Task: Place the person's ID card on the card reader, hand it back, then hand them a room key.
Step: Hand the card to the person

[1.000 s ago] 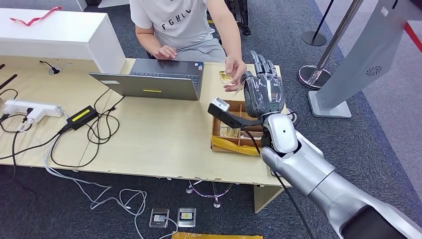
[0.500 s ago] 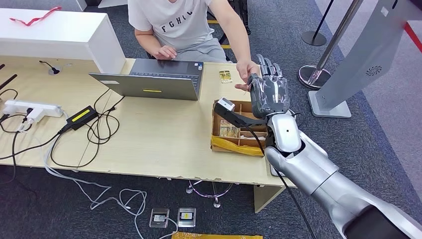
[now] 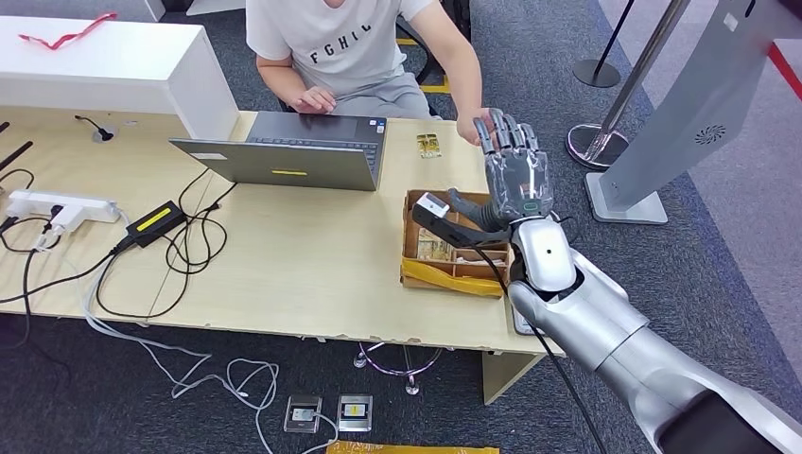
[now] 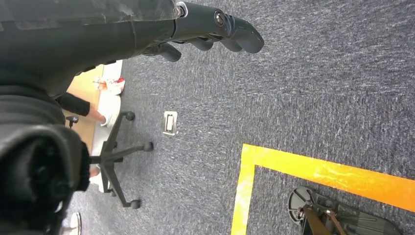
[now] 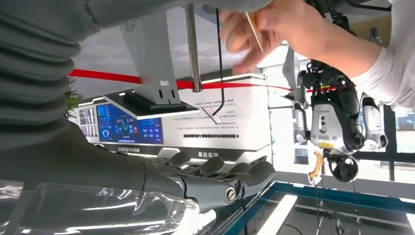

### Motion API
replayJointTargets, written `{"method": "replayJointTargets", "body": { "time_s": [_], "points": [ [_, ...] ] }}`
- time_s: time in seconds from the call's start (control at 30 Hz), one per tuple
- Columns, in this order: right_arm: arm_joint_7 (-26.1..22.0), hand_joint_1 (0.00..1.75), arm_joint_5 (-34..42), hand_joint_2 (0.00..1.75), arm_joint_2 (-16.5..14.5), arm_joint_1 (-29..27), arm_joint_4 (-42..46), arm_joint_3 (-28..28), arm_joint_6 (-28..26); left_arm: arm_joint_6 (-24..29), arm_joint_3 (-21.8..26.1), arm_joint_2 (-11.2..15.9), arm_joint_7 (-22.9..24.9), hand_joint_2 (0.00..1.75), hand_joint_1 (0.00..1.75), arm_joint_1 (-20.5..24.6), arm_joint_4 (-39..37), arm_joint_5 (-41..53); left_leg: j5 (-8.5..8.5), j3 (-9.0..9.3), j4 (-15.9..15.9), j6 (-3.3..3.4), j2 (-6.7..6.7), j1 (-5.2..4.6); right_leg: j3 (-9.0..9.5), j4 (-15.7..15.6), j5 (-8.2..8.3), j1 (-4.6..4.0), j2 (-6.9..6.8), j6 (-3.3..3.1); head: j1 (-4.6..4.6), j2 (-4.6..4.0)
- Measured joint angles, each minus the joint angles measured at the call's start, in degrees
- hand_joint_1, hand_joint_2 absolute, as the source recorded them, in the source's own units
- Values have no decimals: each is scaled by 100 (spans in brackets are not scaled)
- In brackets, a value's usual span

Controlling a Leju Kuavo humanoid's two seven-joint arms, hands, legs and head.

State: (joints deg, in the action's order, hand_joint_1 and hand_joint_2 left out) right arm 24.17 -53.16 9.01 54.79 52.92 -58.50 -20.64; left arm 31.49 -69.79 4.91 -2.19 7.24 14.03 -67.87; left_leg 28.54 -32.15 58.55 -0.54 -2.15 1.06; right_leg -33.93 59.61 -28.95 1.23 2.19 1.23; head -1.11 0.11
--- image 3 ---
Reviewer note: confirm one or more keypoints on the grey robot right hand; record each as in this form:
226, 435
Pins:
520, 178

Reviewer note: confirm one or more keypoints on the person's left hand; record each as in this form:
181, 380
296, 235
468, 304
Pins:
465, 125

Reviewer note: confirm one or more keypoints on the person's right hand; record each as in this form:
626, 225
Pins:
314, 101

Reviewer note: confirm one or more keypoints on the orange printed ID card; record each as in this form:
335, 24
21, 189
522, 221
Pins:
428, 145

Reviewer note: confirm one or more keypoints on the person's right forearm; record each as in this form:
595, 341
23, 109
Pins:
275, 76

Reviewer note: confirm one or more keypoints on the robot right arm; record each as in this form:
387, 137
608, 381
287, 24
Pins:
626, 338

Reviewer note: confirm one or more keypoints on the person's left forearm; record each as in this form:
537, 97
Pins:
457, 62

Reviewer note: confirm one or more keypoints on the person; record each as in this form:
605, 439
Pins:
338, 50

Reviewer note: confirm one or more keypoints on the pale room key card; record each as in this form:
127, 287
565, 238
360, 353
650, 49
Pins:
479, 257

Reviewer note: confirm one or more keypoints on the stack of printed key cards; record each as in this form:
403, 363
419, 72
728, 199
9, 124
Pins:
434, 247

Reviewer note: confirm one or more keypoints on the grey card reader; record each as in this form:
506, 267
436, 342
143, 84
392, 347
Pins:
520, 323

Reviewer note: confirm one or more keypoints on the grey laptop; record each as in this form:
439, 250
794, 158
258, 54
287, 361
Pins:
301, 164

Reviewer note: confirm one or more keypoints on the black chair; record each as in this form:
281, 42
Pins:
429, 62

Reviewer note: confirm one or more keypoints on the wooden compartment box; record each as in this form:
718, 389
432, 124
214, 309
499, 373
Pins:
410, 250

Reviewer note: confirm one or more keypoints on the grey kiosk stand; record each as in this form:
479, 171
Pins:
692, 106

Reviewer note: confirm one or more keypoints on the black laptop power adapter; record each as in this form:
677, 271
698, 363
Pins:
155, 222

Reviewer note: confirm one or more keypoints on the white counter block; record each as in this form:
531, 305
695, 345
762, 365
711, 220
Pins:
106, 69

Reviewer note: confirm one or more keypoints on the chrome stool base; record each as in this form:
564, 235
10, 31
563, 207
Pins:
410, 376

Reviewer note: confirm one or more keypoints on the red ribbon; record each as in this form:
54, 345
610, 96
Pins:
66, 39

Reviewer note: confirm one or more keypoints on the white power strip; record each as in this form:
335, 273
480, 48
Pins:
59, 205

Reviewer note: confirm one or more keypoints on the red barrier belt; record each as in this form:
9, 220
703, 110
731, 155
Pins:
786, 72

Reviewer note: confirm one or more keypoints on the silver floor socket yellow label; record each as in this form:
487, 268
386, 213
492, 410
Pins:
354, 413

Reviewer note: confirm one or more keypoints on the flat yellow tape strip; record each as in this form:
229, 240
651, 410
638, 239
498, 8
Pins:
410, 449

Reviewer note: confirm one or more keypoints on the black antenna rod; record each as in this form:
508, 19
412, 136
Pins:
14, 155

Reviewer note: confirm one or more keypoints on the silver floor socket with plug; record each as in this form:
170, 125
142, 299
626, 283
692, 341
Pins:
302, 413

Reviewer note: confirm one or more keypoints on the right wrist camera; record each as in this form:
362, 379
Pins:
442, 224

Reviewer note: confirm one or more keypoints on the chrome stanchion post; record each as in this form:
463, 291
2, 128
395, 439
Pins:
604, 128

